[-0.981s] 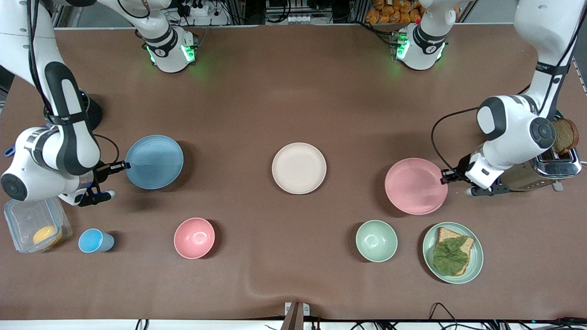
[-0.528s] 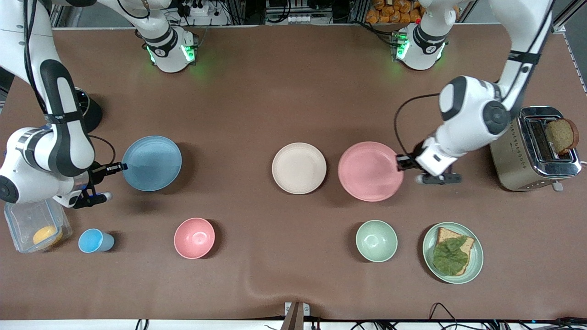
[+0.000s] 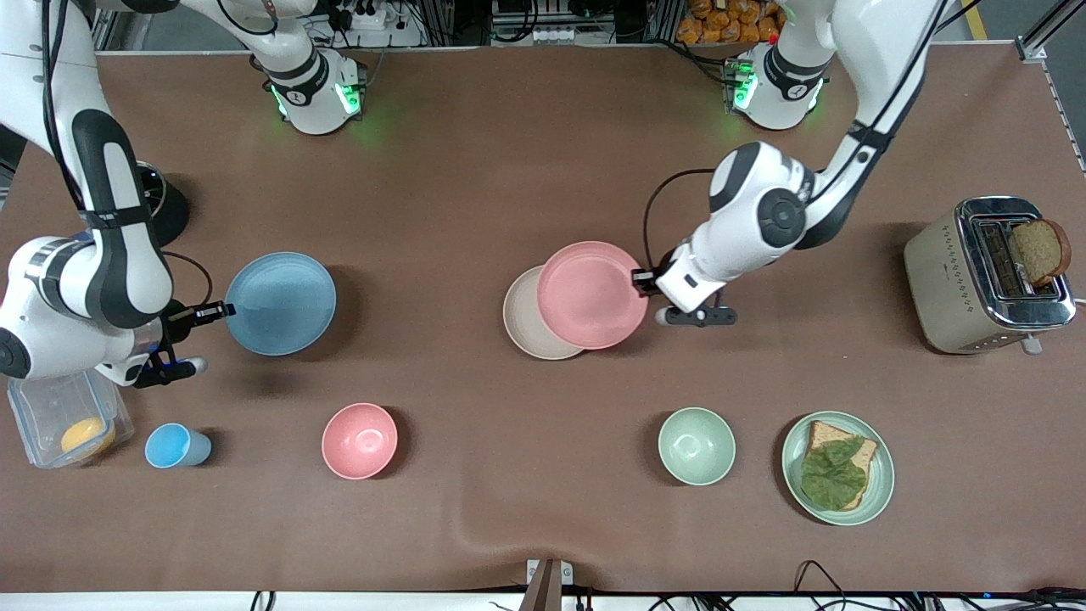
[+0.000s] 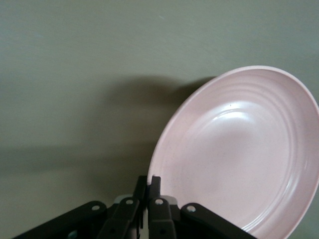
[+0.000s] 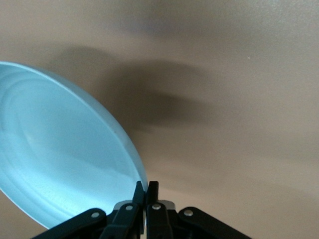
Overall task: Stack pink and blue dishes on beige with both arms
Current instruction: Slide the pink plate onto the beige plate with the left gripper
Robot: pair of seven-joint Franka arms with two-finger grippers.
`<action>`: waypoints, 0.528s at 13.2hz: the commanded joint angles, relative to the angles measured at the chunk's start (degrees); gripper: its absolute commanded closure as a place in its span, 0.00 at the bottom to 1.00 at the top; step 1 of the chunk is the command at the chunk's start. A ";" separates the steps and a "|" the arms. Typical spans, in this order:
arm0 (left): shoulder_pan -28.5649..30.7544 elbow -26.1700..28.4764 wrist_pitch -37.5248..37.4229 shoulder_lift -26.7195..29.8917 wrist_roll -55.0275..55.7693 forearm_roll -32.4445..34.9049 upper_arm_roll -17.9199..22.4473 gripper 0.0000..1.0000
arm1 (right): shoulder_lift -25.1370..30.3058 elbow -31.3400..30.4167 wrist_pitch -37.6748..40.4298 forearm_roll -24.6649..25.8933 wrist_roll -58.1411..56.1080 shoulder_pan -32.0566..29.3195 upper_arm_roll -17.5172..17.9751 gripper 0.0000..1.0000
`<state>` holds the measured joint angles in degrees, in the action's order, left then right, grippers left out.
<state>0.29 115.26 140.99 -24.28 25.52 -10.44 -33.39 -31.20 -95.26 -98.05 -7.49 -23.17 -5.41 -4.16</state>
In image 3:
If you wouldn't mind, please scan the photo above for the pink plate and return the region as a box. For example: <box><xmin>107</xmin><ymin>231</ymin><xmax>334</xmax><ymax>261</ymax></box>
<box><xmin>537</xmin><ymin>241</ymin><xmax>650</xmax><ymax>350</ymax></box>

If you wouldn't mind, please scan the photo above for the blue plate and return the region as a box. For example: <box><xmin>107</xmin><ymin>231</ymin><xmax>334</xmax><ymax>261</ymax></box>
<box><xmin>224</xmin><ymin>252</ymin><xmax>338</xmax><ymax>356</ymax></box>

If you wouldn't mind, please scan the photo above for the light blue cup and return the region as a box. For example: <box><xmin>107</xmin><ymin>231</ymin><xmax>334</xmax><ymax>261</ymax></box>
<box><xmin>144</xmin><ymin>423</ymin><xmax>213</xmax><ymax>469</ymax></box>

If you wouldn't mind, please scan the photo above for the yellow round sponge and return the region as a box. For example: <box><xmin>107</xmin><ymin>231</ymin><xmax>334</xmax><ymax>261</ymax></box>
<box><xmin>60</xmin><ymin>418</ymin><xmax>116</xmax><ymax>459</ymax></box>

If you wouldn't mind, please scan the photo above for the clear container blue seal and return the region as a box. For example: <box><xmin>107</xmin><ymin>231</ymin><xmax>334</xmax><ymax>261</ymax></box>
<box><xmin>7</xmin><ymin>367</ymin><xmax>135</xmax><ymax>469</ymax></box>

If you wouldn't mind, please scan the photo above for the beige plate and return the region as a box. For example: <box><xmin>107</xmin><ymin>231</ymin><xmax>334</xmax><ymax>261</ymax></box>
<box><xmin>502</xmin><ymin>265</ymin><xmax>586</xmax><ymax>361</ymax></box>

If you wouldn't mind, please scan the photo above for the glass lid blue knob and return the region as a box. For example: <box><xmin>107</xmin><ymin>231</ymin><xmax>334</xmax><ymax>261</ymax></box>
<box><xmin>136</xmin><ymin>161</ymin><xmax>167</xmax><ymax>213</ymax></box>

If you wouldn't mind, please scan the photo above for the green bowl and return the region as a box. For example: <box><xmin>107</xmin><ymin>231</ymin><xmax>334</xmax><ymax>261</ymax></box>
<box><xmin>658</xmin><ymin>407</ymin><xmax>736</xmax><ymax>486</ymax></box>

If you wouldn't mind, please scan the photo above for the bread slice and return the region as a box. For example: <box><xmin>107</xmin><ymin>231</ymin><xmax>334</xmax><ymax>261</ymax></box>
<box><xmin>802</xmin><ymin>420</ymin><xmax>879</xmax><ymax>510</ymax></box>

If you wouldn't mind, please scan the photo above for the pink bowl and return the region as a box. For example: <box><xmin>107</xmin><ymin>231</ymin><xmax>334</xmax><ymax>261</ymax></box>
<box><xmin>322</xmin><ymin>402</ymin><xmax>399</xmax><ymax>481</ymax></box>

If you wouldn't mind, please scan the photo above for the green lettuce leaf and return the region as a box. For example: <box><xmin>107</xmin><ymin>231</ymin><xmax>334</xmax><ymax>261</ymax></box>
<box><xmin>800</xmin><ymin>437</ymin><xmax>868</xmax><ymax>512</ymax></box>

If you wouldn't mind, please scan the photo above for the beige chrome toaster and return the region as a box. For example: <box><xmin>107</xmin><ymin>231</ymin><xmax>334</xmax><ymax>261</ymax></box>
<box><xmin>904</xmin><ymin>196</ymin><xmax>1077</xmax><ymax>356</ymax></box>

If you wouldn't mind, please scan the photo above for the green plate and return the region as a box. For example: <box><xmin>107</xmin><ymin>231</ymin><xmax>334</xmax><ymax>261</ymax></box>
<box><xmin>781</xmin><ymin>411</ymin><xmax>896</xmax><ymax>527</ymax></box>

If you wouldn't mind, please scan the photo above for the bag of orange buns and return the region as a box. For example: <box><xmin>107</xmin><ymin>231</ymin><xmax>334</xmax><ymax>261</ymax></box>
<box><xmin>676</xmin><ymin>0</ymin><xmax>787</xmax><ymax>46</ymax></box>

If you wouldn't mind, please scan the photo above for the brown toast slice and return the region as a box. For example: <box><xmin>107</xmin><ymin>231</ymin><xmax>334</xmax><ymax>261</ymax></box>
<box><xmin>1008</xmin><ymin>219</ymin><xmax>1072</xmax><ymax>288</ymax></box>

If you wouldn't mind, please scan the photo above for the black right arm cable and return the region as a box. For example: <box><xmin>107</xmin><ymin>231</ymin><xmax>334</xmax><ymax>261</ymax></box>
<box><xmin>160</xmin><ymin>249</ymin><xmax>214</xmax><ymax>308</ymax></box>

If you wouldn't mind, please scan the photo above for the black pot blue handle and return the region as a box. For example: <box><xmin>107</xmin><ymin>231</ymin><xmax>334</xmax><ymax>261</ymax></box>
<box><xmin>136</xmin><ymin>161</ymin><xmax>192</xmax><ymax>248</ymax></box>

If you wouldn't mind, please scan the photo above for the metal mounting bracket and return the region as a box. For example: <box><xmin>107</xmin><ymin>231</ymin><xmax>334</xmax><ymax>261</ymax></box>
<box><xmin>525</xmin><ymin>558</ymin><xmax>574</xmax><ymax>611</ymax></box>

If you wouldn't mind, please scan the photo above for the aluminium frame profile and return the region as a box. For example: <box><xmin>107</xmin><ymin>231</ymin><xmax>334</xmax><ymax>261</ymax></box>
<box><xmin>1016</xmin><ymin>0</ymin><xmax>1086</xmax><ymax>62</ymax></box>

